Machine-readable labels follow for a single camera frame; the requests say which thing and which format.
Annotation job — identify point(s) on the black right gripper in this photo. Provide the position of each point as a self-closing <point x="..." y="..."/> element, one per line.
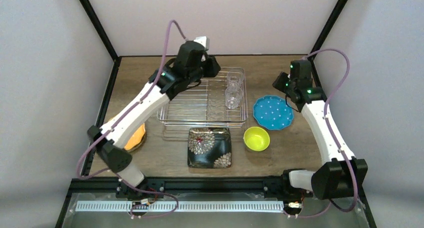
<point x="279" y="81"/>

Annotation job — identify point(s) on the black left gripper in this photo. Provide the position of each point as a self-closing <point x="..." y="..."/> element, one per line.
<point x="212" y="66"/>

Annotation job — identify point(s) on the small clear plastic cup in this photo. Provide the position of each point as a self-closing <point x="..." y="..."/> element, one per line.
<point x="233" y="96"/>

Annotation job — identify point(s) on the yellow green bowl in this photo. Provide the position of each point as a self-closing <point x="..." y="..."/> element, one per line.
<point x="256" y="139"/>

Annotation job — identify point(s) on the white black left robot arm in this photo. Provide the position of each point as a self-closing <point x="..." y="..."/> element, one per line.
<point x="177" y="75"/>

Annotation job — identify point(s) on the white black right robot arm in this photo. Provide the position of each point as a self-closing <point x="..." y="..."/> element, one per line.
<point x="341" y="173"/>

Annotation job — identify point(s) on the blue polka dot plate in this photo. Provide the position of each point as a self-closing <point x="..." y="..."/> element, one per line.
<point x="272" y="113"/>

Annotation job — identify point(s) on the black floral square plate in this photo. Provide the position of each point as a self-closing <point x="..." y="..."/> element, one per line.
<point x="209" y="148"/>

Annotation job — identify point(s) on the orange polka dot plate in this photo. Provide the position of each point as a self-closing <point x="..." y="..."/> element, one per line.
<point x="137" y="139"/>

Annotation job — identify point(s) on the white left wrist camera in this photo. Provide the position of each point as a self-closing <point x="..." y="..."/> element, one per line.
<point x="204" y="41"/>

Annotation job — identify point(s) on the metal wire dish rack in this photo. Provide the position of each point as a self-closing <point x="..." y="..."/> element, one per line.
<point x="205" y="105"/>

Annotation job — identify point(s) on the black aluminium frame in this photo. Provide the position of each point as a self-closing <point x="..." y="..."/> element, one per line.
<point x="273" y="186"/>

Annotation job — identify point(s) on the white slotted cable duct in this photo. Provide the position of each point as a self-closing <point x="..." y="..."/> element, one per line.
<point x="265" y="206"/>

